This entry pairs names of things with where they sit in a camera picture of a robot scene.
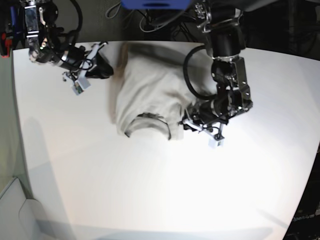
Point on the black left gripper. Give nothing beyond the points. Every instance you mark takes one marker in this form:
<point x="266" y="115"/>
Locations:
<point x="220" y="109"/>

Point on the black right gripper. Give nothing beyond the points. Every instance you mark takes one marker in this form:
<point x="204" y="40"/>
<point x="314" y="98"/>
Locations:
<point x="65" y="60"/>

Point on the beige t-shirt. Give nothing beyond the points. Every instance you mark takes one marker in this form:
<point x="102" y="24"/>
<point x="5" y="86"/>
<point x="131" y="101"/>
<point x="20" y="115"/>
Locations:
<point x="151" y="92"/>

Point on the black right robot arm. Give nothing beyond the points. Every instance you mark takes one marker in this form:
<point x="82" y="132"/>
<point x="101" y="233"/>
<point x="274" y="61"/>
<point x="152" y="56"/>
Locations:
<point x="48" y="43"/>

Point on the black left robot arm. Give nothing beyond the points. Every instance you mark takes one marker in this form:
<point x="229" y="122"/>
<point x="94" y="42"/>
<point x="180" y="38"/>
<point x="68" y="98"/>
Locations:
<point x="221" y="22"/>

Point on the red black tool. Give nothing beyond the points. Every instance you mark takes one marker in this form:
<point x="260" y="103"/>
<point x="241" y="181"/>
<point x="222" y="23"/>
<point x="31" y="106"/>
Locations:
<point x="5" y="45"/>

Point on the blue box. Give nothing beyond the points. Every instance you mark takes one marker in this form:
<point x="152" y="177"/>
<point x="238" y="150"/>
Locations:
<point x="156" y="4"/>

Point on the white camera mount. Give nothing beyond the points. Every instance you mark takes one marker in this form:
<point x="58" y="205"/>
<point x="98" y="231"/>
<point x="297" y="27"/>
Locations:
<point x="212" y="129"/>

